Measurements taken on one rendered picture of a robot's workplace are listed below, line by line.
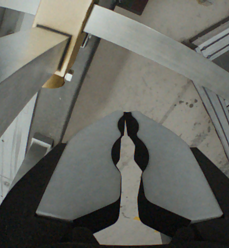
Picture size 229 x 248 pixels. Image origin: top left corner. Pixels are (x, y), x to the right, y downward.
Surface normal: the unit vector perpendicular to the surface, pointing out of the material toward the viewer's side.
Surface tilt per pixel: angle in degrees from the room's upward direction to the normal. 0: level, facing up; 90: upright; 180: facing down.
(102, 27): 0
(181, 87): 0
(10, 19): 0
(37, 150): 90
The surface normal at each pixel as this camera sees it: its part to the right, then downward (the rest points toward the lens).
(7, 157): -0.02, 0.52
